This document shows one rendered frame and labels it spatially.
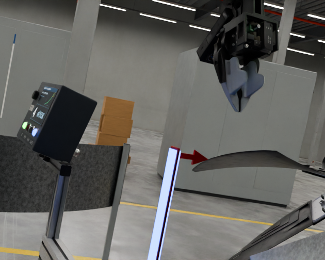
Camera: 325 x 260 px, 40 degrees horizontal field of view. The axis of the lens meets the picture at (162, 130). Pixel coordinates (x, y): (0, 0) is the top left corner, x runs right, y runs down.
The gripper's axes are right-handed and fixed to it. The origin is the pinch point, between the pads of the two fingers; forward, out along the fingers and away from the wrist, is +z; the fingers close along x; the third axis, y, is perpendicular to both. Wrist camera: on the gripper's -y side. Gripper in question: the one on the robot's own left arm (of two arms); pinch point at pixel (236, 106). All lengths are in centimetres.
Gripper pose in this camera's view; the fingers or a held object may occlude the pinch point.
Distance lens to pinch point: 79.6
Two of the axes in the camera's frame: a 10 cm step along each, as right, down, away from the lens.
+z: -0.3, 9.8, -2.1
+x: 8.9, 1.3, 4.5
